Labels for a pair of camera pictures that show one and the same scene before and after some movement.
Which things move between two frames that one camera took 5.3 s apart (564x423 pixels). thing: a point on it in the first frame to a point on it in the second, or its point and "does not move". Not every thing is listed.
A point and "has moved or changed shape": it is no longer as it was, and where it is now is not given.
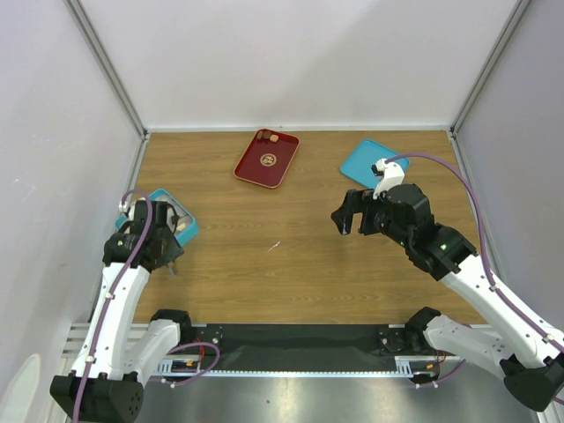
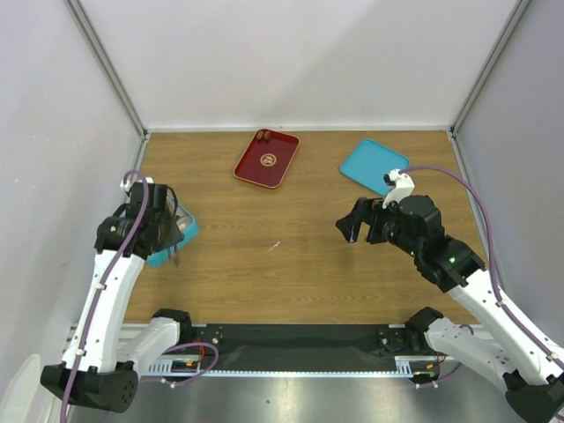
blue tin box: x=184 y=221 does not move
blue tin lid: x=358 y=164 does not move
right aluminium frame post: x=486 y=68 does not move
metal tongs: x=173 y=270 has moved or changed shape
